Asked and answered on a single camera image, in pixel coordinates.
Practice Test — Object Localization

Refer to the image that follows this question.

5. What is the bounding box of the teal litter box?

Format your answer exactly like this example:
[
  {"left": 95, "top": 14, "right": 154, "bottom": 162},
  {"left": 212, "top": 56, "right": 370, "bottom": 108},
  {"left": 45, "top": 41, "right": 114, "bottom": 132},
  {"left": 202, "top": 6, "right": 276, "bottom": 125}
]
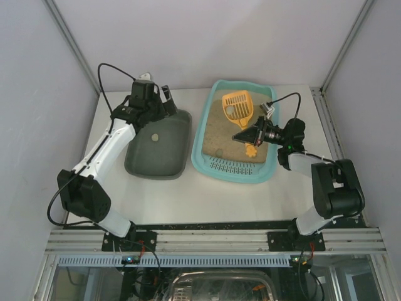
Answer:
[{"left": 191, "top": 80, "right": 278, "bottom": 184}]

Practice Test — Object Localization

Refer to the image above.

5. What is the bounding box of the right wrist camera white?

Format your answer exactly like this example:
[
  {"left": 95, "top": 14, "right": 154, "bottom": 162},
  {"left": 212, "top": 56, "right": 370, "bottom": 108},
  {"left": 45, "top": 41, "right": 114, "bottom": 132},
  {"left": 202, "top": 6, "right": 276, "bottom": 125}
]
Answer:
[{"left": 259, "top": 102, "right": 275, "bottom": 119}]

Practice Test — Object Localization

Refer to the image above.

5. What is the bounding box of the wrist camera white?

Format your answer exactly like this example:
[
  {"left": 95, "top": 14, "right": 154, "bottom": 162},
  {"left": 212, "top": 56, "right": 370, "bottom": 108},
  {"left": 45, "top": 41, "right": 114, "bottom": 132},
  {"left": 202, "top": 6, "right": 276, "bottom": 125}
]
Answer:
[
  {"left": 259, "top": 102, "right": 275, "bottom": 119},
  {"left": 137, "top": 72, "right": 153, "bottom": 82}
]

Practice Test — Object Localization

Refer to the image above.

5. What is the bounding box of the blue slotted cable duct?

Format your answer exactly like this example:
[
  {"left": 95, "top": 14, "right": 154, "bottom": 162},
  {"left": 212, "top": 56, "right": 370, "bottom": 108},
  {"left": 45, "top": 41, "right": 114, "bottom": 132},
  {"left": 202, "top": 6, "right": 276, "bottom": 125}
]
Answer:
[{"left": 58, "top": 254, "right": 291, "bottom": 268}]

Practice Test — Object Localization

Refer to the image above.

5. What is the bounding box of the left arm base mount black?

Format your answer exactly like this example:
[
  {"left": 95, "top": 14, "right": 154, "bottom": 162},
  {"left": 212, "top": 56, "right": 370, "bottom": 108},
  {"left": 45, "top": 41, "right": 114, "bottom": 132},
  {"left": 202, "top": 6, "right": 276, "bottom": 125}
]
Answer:
[{"left": 102, "top": 230, "right": 157, "bottom": 252}]

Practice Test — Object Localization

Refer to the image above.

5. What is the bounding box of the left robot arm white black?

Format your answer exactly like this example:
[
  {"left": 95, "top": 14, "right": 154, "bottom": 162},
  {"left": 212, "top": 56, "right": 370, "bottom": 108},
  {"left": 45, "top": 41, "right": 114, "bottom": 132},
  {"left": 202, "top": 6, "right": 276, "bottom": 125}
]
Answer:
[{"left": 56, "top": 80, "right": 178, "bottom": 238}]

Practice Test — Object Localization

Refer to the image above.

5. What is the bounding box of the orange litter scoop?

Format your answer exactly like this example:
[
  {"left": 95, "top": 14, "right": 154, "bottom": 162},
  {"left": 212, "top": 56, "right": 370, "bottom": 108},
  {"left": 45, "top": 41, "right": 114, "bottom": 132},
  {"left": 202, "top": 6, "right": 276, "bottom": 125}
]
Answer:
[{"left": 222, "top": 90, "right": 258, "bottom": 157}]

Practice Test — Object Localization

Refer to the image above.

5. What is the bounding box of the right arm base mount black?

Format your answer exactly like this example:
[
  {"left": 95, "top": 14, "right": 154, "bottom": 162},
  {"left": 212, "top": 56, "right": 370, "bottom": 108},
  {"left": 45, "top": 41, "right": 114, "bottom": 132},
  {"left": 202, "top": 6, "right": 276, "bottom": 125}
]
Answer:
[{"left": 267, "top": 228, "right": 326, "bottom": 251}]

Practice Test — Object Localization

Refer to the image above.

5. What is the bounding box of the grey plastic bin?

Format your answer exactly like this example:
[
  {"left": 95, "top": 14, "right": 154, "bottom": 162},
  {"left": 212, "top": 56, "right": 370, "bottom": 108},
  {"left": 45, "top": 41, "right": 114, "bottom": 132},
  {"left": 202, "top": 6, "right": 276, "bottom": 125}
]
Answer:
[{"left": 124, "top": 110, "right": 192, "bottom": 180}]

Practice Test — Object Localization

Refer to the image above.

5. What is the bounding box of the aluminium right side rail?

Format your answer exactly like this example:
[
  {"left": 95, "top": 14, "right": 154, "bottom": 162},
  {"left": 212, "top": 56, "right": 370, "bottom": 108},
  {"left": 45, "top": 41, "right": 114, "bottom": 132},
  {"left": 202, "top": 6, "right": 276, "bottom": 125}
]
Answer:
[{"left": 310, "top": 87, "right": 361, "bottom": 219}]

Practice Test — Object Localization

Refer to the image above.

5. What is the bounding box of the aluminium rail frame front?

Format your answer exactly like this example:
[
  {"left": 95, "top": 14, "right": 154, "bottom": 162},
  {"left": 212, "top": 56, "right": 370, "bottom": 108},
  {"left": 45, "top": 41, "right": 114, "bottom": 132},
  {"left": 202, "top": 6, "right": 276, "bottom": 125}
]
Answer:
[{"left": 45, "top": 228, "right": 386, "bottom": 255}]

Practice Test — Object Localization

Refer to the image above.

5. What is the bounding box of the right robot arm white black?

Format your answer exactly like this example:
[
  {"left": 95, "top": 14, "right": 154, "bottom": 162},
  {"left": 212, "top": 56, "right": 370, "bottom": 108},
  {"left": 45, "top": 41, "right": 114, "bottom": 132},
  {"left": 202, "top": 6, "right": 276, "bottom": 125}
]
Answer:
[{"left": 232, "top": 117, "right": 365, "bottom": 238}]

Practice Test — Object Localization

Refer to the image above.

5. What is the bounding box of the metal basket below table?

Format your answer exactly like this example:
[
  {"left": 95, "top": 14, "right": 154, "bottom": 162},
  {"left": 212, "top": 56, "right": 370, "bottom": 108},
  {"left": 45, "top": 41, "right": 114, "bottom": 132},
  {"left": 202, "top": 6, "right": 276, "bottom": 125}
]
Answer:
[{"left": 164, "top": 269, "right": 278, "bottom": 300}]

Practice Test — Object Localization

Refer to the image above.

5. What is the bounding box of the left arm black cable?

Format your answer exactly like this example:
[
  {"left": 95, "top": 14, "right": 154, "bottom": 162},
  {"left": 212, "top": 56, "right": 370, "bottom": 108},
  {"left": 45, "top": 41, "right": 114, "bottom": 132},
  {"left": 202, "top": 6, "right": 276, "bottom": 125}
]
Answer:
[{"left": 46, "top": 63, "right": 138, "bottom": 227}]

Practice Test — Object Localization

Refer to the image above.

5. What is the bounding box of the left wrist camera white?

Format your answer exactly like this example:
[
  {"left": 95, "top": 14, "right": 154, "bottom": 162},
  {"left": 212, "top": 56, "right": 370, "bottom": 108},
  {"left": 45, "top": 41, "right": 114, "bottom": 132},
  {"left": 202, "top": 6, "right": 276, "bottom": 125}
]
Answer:
[{"left": 137, "top": 72, "right": 153, "bottom": 82}]

